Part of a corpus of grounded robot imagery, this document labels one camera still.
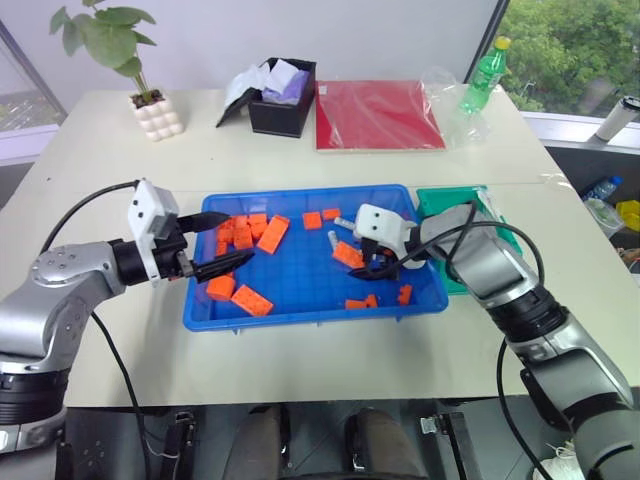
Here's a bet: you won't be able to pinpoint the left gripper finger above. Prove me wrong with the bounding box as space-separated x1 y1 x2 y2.
176 211 233 235
191 252 257 283

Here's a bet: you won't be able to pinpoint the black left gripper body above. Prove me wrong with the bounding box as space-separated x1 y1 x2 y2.
152 217 195 284

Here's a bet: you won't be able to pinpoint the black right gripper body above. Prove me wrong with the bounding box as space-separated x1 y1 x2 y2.
372 241 408 268

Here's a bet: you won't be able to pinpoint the green plastic tray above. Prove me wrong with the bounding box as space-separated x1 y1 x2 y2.
415 184 525 296

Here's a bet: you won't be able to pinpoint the black box lid flap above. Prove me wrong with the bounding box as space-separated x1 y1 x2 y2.
215 92 262 129

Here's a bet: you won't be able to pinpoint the black storage box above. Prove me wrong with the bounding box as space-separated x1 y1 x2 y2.
249 57 317 138

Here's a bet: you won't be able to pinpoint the long orange building block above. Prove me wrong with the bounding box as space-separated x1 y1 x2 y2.
256 214 291 256
230 284 275 318

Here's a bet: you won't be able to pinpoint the blue plastic tray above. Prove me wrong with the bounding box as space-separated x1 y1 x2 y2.
182 183 450 333

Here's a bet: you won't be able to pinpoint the white bubble plant pot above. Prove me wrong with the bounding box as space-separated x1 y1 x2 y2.
129 91 187 143

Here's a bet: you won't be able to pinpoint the red coloured paper stack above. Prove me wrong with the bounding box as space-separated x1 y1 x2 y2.
314 79 447 154

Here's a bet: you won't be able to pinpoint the white crumpled tissue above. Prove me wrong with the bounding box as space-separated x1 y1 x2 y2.
224 63 274 109

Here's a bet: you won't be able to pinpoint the clear plastic bag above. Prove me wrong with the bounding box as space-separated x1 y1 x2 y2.
314 66 494 152

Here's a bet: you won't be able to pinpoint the purple paper sheets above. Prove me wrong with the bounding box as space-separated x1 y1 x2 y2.
262 58 309 106

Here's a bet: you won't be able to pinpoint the dark rounded shape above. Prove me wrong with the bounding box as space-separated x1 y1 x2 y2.
344 405 427 480
236 404 287 480

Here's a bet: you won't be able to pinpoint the green plastic soda bottle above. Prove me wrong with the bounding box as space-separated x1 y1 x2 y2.
457 35 512 122

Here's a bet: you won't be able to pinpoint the green leafy plant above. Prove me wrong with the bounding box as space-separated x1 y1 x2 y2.
48 0 157 97

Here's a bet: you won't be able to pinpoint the clear water bottle blue label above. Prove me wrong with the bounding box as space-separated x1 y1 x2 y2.
581 175 624 204

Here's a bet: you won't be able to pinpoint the yellow plastic object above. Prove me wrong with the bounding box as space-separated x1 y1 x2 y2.
615 199 640 227

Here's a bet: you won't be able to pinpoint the white tumbler with black lid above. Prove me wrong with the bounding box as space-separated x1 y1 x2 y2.
594 95 640 144

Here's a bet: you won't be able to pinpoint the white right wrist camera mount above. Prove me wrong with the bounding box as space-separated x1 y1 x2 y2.
353 203 432 272

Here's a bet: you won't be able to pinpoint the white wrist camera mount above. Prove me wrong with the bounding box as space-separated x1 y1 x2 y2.
126 178 180 287
353 203 432 272

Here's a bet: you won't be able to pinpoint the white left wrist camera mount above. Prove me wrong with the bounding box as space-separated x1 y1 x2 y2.
126 178 180 287

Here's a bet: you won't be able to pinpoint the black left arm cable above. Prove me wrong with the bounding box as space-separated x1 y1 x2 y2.
41 179 152 480

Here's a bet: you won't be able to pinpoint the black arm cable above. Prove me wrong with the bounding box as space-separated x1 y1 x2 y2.
394 199 557 480
41 179 152 480

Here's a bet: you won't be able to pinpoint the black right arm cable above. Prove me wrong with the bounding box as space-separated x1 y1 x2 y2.
394 199 557 480

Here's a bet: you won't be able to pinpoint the black strap bracket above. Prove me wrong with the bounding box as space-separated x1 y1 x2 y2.
162 409 197 480

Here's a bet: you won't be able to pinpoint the black metal bracket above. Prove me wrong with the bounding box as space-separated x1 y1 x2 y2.
418 412 477 480

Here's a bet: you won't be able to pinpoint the black window frame post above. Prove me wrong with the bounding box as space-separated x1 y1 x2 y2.
464 0 512 84

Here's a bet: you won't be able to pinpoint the white cord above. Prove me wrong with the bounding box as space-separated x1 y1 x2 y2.
542 439 579 480

